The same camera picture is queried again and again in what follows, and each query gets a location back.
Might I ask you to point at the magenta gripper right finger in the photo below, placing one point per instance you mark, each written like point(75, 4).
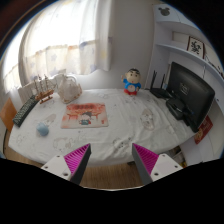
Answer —
point(152, 167)

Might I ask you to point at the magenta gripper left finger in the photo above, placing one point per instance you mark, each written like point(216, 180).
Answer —
point(70, 167)

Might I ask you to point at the red illustrated mouse pad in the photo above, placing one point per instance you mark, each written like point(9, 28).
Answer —
point(87, 115)

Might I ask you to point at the white printed tablecloth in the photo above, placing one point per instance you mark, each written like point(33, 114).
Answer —
point(138, 119)

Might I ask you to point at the red packet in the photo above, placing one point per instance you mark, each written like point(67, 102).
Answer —
point(204, 128)

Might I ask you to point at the black wifi router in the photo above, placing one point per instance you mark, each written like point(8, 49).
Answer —
point(158, 92)

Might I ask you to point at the black keyboard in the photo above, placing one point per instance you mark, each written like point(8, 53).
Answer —
point(24, 111)

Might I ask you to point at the wooden model sailing ship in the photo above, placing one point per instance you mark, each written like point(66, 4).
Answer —
point(44, 89)

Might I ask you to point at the white castle model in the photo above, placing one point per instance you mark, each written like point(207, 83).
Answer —
point(68, 88)

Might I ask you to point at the black computer monitor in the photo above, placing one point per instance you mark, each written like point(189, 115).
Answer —
point(191, 97)

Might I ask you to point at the wooden chair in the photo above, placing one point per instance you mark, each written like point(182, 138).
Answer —
point(7, 114)

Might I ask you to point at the cartoon boy figurine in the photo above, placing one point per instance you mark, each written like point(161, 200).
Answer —
point(131, 79)

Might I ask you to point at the framed calligraphy picture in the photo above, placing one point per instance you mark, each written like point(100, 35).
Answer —
point(196, 47)

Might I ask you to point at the white sheer curtain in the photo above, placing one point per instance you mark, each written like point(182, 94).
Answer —
point(71, 35)

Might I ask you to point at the white shelf unit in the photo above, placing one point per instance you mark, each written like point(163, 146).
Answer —
point(170, 45)

